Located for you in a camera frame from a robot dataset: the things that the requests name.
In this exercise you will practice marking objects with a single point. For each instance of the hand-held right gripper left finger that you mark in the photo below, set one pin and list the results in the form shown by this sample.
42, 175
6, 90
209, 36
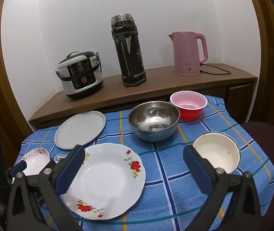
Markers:
69, 173

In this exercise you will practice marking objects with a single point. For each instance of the brown wooden cabinet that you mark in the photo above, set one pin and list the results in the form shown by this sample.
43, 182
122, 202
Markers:
151, 81

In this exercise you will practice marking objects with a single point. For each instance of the blue plaid tablecloth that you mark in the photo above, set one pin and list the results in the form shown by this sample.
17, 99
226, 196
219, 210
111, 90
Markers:
165, 173

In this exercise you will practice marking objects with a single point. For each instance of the white enamel bowl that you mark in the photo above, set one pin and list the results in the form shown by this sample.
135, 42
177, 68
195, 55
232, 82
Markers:
216, 151

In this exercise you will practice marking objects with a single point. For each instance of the red plastic bowl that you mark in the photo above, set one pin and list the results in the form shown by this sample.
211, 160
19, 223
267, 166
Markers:
187, 101

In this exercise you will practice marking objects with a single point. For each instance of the white plate with pink flowers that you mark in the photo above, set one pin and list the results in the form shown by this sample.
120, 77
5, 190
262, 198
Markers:
35, 163

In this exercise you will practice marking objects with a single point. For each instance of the plain grey plate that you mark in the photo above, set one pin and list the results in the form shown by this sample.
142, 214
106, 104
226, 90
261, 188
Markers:
79, 130

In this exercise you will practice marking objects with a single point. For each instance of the white plate with red flowers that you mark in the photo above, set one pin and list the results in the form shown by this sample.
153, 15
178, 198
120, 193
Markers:
108, 180

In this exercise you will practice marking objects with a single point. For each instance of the tall black thermos flask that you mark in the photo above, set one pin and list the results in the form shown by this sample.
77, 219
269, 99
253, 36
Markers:
129, 53

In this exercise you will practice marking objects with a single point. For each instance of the pink electric kettle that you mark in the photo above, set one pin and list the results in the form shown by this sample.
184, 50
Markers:
187, 53

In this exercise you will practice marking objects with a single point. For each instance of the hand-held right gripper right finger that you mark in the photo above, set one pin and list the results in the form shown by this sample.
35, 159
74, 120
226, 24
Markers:
199, 173

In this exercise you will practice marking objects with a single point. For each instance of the white and black rice cooker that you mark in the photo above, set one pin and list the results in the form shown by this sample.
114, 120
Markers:
79, 77

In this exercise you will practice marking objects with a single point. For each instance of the stainless steel bowl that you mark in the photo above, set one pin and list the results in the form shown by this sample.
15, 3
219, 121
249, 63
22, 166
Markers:
153, 122

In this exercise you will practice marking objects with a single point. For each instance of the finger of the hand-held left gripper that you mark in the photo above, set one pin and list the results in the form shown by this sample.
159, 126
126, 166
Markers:
20, 167

